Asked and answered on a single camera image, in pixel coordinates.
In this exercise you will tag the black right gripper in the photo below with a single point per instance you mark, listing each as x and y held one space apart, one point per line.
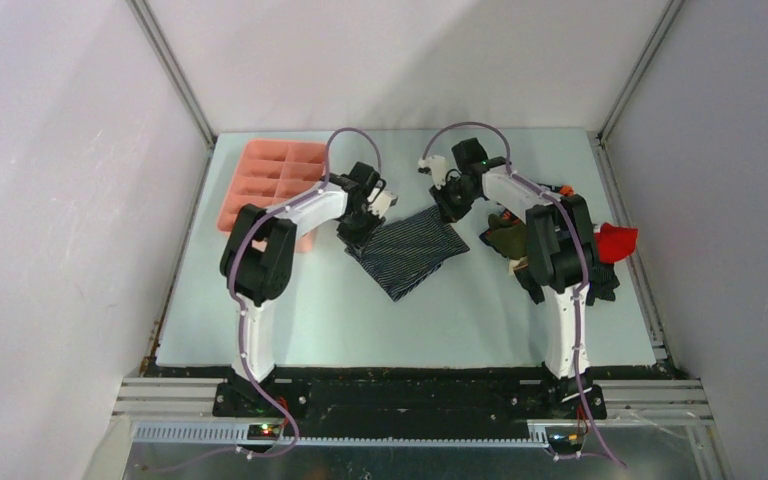
448 212

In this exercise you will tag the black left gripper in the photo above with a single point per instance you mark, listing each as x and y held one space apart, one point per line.
360 241

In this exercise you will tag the navy striped boxer underwear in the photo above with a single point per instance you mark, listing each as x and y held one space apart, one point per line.
401 255

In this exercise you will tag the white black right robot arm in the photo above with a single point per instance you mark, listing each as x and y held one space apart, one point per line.
559 245

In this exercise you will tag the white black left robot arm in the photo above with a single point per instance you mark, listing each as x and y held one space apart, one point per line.
258 258

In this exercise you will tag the olive green underwear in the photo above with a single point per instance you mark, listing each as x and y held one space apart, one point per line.
506 234

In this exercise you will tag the pink compartment tray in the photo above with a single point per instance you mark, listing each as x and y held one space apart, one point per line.
269 172

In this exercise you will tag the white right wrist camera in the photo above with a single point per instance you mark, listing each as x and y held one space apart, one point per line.
436 166

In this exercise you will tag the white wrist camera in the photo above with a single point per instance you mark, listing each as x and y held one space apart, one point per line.
380 201
436 166

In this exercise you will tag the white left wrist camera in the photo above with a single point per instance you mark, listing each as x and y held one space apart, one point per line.
380 201

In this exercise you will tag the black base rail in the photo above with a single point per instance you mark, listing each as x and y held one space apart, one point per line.
496 403

